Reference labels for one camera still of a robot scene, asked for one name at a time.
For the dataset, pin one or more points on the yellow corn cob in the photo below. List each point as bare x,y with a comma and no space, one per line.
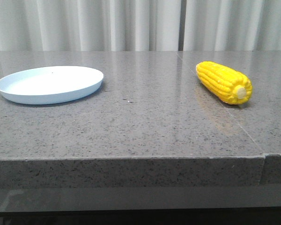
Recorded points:
230,86

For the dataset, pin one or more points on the white pleated curtain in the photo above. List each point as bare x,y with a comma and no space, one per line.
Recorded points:
140,25

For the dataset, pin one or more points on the light blue round plate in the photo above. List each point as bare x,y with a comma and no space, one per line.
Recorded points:
50,85

